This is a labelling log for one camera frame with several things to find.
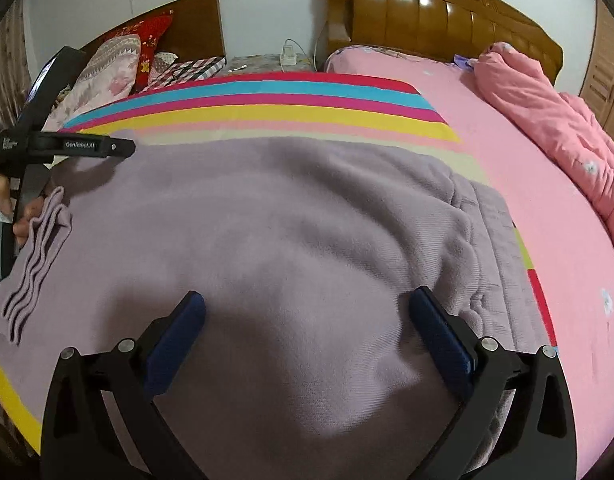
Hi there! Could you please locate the brown floral curtain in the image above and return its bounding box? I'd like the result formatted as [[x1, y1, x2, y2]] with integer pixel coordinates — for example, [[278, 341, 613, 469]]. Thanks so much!
[[0, 5, 30, 156]]

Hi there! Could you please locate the pink quilt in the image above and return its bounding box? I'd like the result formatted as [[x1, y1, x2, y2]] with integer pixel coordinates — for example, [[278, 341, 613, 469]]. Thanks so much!
[[474, 42, 614, 261]]

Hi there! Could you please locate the light wooden wardrobe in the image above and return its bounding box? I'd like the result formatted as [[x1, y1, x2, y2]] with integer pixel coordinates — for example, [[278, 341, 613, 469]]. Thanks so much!
[[579, 0, 614, 151]]

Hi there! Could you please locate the white power strip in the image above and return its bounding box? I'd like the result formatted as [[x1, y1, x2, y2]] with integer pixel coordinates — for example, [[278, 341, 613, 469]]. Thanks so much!
[[279, 39, 301, 67]]

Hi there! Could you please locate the rainbow striped blanket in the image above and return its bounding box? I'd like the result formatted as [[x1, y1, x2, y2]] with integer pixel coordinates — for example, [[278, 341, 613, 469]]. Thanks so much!
[[0, 72, 558, 456]]

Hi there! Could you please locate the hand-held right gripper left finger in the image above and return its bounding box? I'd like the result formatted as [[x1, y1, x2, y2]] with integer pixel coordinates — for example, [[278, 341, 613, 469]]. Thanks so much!
[[39, 290, 208, 480]]

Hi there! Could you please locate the red patterned pillow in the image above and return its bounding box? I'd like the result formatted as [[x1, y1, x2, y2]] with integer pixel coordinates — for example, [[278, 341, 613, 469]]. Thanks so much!
[[104, 10, 174, 93]]

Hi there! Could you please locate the plaid cloth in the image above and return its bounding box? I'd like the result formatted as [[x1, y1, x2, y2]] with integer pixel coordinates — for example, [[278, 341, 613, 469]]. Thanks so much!
[[147, 55, 226, 92]]

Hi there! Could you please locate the small flat wooden headboard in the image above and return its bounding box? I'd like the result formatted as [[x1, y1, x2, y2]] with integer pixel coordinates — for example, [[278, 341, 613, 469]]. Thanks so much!
[[82, 0, 226, 61]]

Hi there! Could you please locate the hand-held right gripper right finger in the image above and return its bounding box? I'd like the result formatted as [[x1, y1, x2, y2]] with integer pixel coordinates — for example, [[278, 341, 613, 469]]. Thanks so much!
[[407, 286, 578, 480]]

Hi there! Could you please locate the large glossy wooden headboard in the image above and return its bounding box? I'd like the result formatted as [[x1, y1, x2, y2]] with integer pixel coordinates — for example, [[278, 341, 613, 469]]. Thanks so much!
[[317, 0, 565, 86]]

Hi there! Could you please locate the pink floral pillow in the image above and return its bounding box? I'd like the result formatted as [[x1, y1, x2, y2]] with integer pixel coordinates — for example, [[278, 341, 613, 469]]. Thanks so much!
[[42, 35, 142, 131]]

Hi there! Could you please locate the pink bed sheet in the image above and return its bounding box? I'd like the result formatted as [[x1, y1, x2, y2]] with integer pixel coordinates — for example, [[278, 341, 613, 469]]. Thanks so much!
[[324, 45, 614, 480]]

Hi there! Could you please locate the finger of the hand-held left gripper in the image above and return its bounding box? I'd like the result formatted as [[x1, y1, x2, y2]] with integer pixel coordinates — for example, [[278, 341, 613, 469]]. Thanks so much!
[[96, 137, 136, 159]]

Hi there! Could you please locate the nightstand with patterned cover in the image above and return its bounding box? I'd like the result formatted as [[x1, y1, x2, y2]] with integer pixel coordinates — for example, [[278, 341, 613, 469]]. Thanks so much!
[[226, 52, 328, 77]]

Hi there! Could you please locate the person's left hand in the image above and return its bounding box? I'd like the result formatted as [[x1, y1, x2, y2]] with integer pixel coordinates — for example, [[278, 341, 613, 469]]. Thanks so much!
[[0, 169, 46, 247]]

